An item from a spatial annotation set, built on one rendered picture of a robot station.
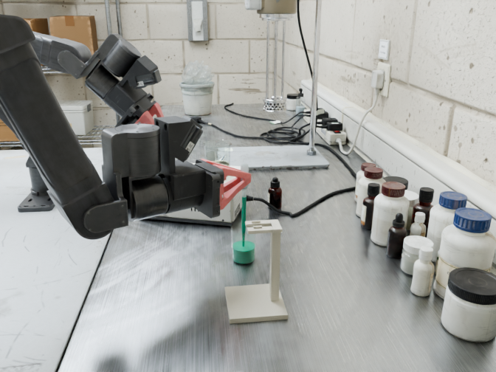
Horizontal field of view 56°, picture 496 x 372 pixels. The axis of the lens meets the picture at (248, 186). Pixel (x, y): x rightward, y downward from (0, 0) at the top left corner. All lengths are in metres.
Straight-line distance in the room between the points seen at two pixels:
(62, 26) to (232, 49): 1.08
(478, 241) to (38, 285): 0.65
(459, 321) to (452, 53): 0.57
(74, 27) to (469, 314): 2.70
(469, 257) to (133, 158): 0.47
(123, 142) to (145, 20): 2.73
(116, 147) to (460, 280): 0.47
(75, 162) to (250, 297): 0.31
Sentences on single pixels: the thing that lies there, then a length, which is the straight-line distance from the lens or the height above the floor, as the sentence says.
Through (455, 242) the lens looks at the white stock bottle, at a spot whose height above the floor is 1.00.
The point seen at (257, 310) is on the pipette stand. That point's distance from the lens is 0.67.
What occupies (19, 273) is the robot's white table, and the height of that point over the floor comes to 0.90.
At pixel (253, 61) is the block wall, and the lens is 3.33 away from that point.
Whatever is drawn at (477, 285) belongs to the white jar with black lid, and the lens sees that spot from 0.67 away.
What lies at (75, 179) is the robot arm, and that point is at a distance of 0.58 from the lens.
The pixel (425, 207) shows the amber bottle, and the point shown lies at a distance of 0.90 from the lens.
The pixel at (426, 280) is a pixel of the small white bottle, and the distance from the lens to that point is 0.74.
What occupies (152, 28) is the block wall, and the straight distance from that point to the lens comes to 3.31.
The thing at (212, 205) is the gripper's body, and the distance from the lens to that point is 0.66.
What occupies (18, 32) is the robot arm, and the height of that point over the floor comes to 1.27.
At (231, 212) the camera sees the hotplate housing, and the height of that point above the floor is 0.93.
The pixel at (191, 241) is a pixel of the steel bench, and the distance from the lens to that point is 0.87.
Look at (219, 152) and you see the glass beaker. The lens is 0.89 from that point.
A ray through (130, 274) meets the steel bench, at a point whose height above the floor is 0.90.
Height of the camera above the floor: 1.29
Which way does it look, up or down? 20 degrees down
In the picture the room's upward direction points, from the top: straight up
